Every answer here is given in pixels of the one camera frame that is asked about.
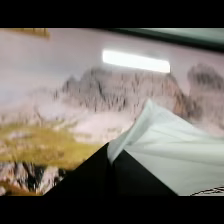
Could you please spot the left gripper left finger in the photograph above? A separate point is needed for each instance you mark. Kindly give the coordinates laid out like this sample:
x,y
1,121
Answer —
x,y
90,176

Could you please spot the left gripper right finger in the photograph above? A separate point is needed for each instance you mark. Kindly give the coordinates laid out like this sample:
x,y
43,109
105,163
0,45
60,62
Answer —
x,y
140,180

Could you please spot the white garment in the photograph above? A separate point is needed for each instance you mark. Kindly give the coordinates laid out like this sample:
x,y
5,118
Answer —
x,y
173,150

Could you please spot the brown clothes hanger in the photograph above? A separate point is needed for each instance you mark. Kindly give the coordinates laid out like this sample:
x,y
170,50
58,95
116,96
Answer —
x,y
31,32

